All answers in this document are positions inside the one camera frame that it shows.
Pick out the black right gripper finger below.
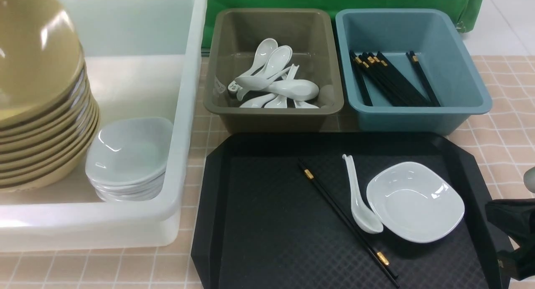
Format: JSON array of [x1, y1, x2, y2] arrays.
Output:
[[485, 198, 535, 281]]

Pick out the white square dish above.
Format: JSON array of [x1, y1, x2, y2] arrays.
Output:
[[366, 161, 466, 243]]

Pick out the black chopstick gold band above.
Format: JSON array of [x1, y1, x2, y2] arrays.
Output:
[[298, 158, 400, 289]]

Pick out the white ceramic spoon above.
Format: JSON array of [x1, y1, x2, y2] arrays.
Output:
[[342, 154, 384, 234]]

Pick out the yellow noodle bowl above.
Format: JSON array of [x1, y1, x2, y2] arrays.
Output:
[[0, 0, 83, 126]]

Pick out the blue plastic bin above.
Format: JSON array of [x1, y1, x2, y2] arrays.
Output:
[[335, 8, 493, 136]]

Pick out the black chopsticks in bin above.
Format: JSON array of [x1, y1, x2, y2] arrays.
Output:
[[349, 50, 441, 107]]

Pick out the green cloth backdrop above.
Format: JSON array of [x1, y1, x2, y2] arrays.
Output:
[[202, 0, 483, 49]]

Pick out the black serving tray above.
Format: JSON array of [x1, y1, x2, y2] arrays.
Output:
[[191, 132, 512, 289]]

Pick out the brown plastic bin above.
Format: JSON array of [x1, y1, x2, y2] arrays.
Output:
[[203, 8, 344, 133]]

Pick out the white spoons in bin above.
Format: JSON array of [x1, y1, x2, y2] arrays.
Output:
[[227, 38, 319, 109]]

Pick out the stack of white dishes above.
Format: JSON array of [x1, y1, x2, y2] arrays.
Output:
[[85, 116, 173, 202]]

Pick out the large white plastic tub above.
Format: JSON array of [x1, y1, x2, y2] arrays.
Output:
[[1, 0, 207, 253]]

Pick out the stack of yellow bowls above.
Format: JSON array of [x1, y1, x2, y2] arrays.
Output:
[[0, 59, 101, 193]]

